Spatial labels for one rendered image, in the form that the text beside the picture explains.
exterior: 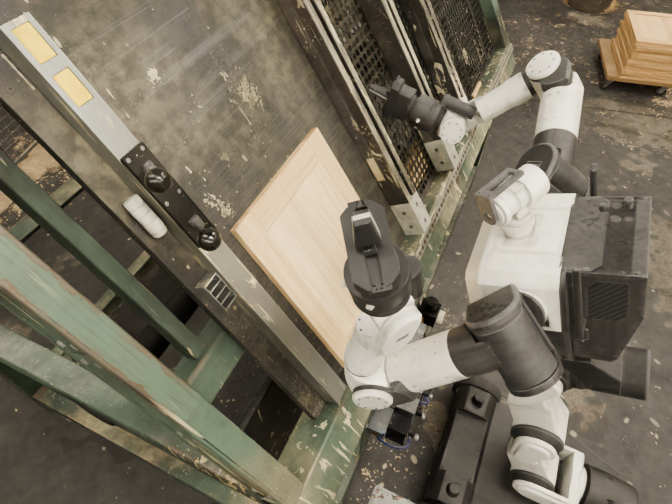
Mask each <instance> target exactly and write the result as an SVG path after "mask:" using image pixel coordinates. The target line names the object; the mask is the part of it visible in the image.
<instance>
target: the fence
mask: <svg viewBox="0 0 672 504"><path fill-rule="evenodd" d="M27 22H29V23H30V24H31V25H32V26H33V28H34V29H35V30H36V31H37V32H38V33H39V35H40V36H41V37H42V38H43V39H44V40H45V42H46V43H47V44H48V45H49V46H50V47H51V49H52V50H53V51H54V52H55V53H56V56H54V57H53V58H52V59H50V60H48V61H47V62H45V63H43V64H42V65H41V64H40V63H39V62H38V61H37V60H36V59H35V57H34V56H33V55H32V54H31V53H30V52H29V51H28V50H27V48H26V47H25V46H24V45H23V44H22V43H21V42H20V41H19V39H18V38H17V37H16V36H15V35H14V34H13V33H12V32H11V31H12V30H13V29H15V28H17V27H19V26H21V25H23V24H25V23H27ZM0 48H1V49H2V50H3V51H4V52H5V53H6V55H7V56H8V57H9V58H10V59H11V60H12V61H13V62H14V63H15V64H16V65H17V67H18V68H19V69H20V70H21V71H22V72H23V73H24V74H25V75H26V76H27V77H28V78H29V80H30V81H31V82H32V83H33V84H34V85H35V86H36V87H37V88H38V89H39V90H40V91H41V93H42V94H43V95H44V96H45V97H46V98H47V99H48V100H49V101H50V102H51V103H52V105H53V106H54V107H55V108H56V109H57V110H58V111H59V112H60V113H61V114H62V115H63V116H64V118H65V119H66V120H67V121H68V122H69V123H70V124H71V125H72V126H73V127H74V128H75V129H76V131H77V132H78V133H79V134H80V135H81V136H82V137H83V138H84V139H85V140H86V141H87V143H88V144H89V145H90V146H91V147H92V148H93V149H94V150H95V151H96V152H97V153H98V154H99V156H100V157H101V158H102V159H103V160H104V161H105V162H106V163H107V164H108V165H109V166H110V168H111V169H112V170H113V171H114V172H115V173H116V174H117V175H118V176H119V177H120V178H121V179H122V181H123V182H124V183H125V184H126V185H127V186H128V187H129V188H130V189H131V190H132V191H133V192H134V194H138V195H139V196H140V198H141V199H142V200H143V201H144V202H145V203H146V204H147V205H148V206H149V207H150V209H151V210H152V211H153V212H154V213H155V214H156V215H157V216H158V217H159V218H160V219H161V220H162V222H163V223H164V225H165V226H166V227H167V229H168V230H169V232H170V233H171V234H172V235H173V236H174V237H175V238H176V239H177V240H178V241H179V242H180V244H181V245H182V246H183V247H184V248H185V249H186V250H187V251H188V252H189V253H190V254H191V255H192V257H193V258H194V259H195V260H196V261H197V262H198V263H199V264H200V265H201V266H202V267H203V269H204V270H205V271H206V272H216V273H217V274H218V276H219V277H220V278H221V279H222V280H223V281H224V282H225V283H226V284H227V285H228V287H229V288H230V289H231V290H232V291H233V292H234V293H235V294H236V295H237V297H236V298H235V299H234V302H235V303H236V304H237V305H238V307H239V308H240V309H241V310H242V311H243V312H244V313H245V314H246V315H247V316H248V317H249V318H250V320H251V321H252V322H253V323H254V324H255V325H256V326H257V327H258V328H259V329H260V330H261V331H262V333H263V334H264V335H265V336H266V337H267V338H268V339H269V340H270V341H271V342H272V343H273V345H274V346H275V347H276V348H277V349H278V350H279V351H280V352H281V353H282V354H283V355H284V356H285V358H286V359H287V360H288V361H289V362H290V363H291V364H292V365H293V366H294V367H295V368H296V370H297V371H298V372H299V373H300V374H301V375H302V376H303V377H304V378H305V379H306V380H307V381H308V383H309V384H310V385H311V386H312V387H313V388H314V389H315V390H316V391H317V392H318V393H319V394H320V396H321V397H322V398H323V399H324V400H325V401H326V402H330V403H335V404H339V402H340V400H341V398H342V395H343V393H344V391H345V389H346V387H347V386H346V385H345V384H344V383H343V381H342V380H341V379H340V378H339V377H338V376H337V374H336V373H335V372H334V371H333V370H332V369H331V367H330V366H329V365H328V364H327V363H326V361H325V360H324V359H323V358H322V357H321V356H320V354H319V353H318V352H317V351H316V350H315V348H314V347H313V346H312V345H311V344H310V343H309V341H308V340H307V339H306V338H305V337H304V336H303V334H302V333H301V332H300V331H299V330H298V328H297V327H296V326H295V325H294V324H293V323H292V321H291V320H290V319H289V318H288V317H287V316H286V314H285V313H284V312H283V311H282V310H281V308H280V307H279V306H278V305H277V304H276V303H275V301H274V300H273V299H272V298H271V297H270V296H269V294H268V293H267V292H266V291H265V290H264V288H263V287H262V286H261V285H260V284H259V283H258V281H257V280H256V279H255V278H254V277H253V276H252V274H251V273H250V272H249V271H248V270H247V268H246V267H245V266H244V265H243V264H242V263H241V261H240V260H239V259H238V258H237V257H236V255H235V254H234V253H233V252H232V251H231V250H230V248H229V247H228V246H227V245H226V244H225V243H224V241H223V240H222V242H221V245H220V247H219V248H218V249H216V250H215V251H205V250H203V249H201V248H198V247H197V246H196V245H195V244H194V243H193V242H192V240H191V239H190V238H189V237H188V236H187V235H186V234H185V233H184V232H183V230H182V229H181V228H180V227H179V226H178V225H177V224H176V223H175V221H174V220H173V219H172V218H171V217H170V216H169V215H168V214H167V213H166V211H165V210H164V209H163V208H162V207H161V206H160V205H159V204H158V203H157V201H156V200H155V199H154V198H153V197H152V196H151V195H150V194H149V193H148V191H147V190H146V189H145V188H144V187H143V186H142V185H141V184H140V183H139V181H138V180H137V179H136V178H135V177H134V176H133V175H132V174H131V173H130V171H129V170H128V169H127V168H126V167H125V166H124V165H123V164H122V163H121V161H120V159H121V158H122V157H123V156H124V155H125V154H126V153H127V152H129V151H130V150H131V149H132V148H133V147H134V146H135V145H137V144H138V143H140V142H139V141H138V140H137V139H136V138H135V137H134V135H133V134H132V133H131V132H130V131H129V130H128V128H127V127H126V126H125V125H124V124H123V122H122V121H121V120H120V119H119V118H118V117H117V115H116V114H115V113H114V112H113V111H112V110H111V108H110V107H109V106H108V105H107V104H106V102H105V101H104V100H103V99H102V98H101V97H100V95H99V94H98V93H97V92H96V91H95V90H94V88H93V87H92V86H91V85H90V84H89V82H88V81H87V80H86V79H85V78H84V77H83V75H82V74H81V73H80V72H79V71H78V70H77V68H76V67H75V66H74V65H73V64H72V62H71V61H70V60H69V59H68V58H67V57H66V55H65V54H64V53H63V52H62V51H61V49H60V48H59V47H58V46H57V45H56V44H55V42H54V41H53V40H52V39H51V38H50V37H49V35H48V34H47V33H46V32H45V31H44V29H43V28H42V27H41V26H40V25H39V24H38V22H37V21H36V20H35V19H34V18H33V17H32V15H31V14H30V13H29V12H26V13H24V14H22V15H20V16H19V17H17V18H15V19H13V20H11V21H9V22H7V23H5V24H3V25H1V26H0ZM66 68H69V69H70V71H71V72H72V73H73V74H74V75H75V76H76V78H77V79H78V80H79V81H80V82H81V83H82V85H83V86H84V87H85V88H86V89H87V90H88V92H89V93H90V94H91V95H92V96H93V97H92V98H91V99H90V100H88V101H87V102H86V103H84V104H83V105H82V106H80V107H78V106H77V105H76V104H75V102H74V101H73V100H72V99H71V98H70V97H69V96H68V95H67V93H66V92H65V91H64V90H63V89H62V88H61V87H60V86H59V84H58V83H57V82H56V81H55V80H54V79H53V78H52V77H53V76H55V75H56V74H58V73H60V72H61V71H63V70H64V69H66Z"/></svg>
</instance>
